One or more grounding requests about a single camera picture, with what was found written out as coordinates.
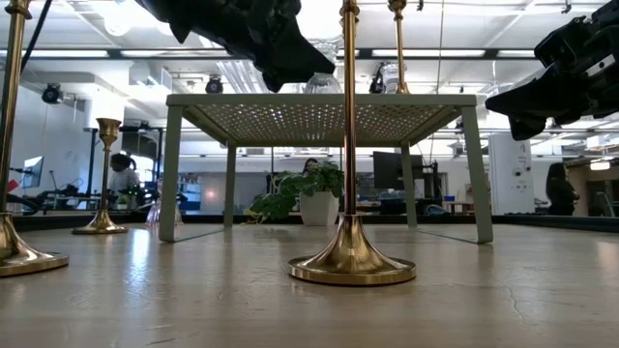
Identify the black overhead beam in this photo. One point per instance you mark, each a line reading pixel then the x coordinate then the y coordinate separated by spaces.
pixel 145 53

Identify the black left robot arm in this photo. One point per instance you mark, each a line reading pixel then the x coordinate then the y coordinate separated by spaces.
pixel 157 7

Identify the green potted plant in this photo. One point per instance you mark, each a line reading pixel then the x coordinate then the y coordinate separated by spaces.
pixel 319 208

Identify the white column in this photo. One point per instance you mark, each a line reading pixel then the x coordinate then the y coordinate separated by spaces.
pixel 512 174

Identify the black computer monitor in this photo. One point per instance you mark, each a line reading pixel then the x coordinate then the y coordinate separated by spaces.
pixel 387 169

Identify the person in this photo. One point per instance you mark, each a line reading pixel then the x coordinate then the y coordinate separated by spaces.
pixel 561 191
pixel 123 179
pixel 309 164

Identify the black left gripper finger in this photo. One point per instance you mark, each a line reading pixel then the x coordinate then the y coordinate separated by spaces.
pixel 297 41
pixel 297 65

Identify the light computer monitor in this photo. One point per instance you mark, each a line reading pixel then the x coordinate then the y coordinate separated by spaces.
pixel 33 172

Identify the brass candlestick holder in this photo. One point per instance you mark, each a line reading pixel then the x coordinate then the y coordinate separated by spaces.
pixel 399 48
pixel 350 251
pixel 101 224
pixel 14 256

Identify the green perforated metal shelf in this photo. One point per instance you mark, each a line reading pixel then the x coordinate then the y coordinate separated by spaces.
pixel 319 100

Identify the pink glass vase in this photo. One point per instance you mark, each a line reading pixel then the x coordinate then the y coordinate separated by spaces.
pixel 154 215

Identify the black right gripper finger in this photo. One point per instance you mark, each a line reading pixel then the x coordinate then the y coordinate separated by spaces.
pixel 532 109
pixel 527 92

